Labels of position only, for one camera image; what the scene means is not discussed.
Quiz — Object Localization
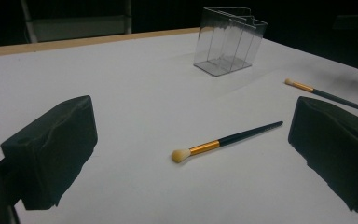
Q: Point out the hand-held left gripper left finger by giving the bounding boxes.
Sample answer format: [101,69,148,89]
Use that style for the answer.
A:
[0,94,99,211]

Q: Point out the thin wooden brush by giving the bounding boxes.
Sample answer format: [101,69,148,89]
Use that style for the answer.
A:
[171,120,284,164]

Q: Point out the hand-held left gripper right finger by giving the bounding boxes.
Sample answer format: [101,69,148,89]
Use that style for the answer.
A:
[287,95,358,215]

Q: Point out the black gold makeup brush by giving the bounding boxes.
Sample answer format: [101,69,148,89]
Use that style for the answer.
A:
[283,77,358,117]

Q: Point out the white table cover sheet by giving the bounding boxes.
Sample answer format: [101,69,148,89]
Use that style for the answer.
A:
[0,31,358,224]

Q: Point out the wooden table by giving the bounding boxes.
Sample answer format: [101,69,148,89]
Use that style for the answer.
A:
[0,27,201,59]

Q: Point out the white metal stand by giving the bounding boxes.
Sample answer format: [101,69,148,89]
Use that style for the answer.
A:
[20,0,133,44]

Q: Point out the clear acrylic organizer box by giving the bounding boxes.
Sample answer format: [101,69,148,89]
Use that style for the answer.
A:
[193,6,269,77]

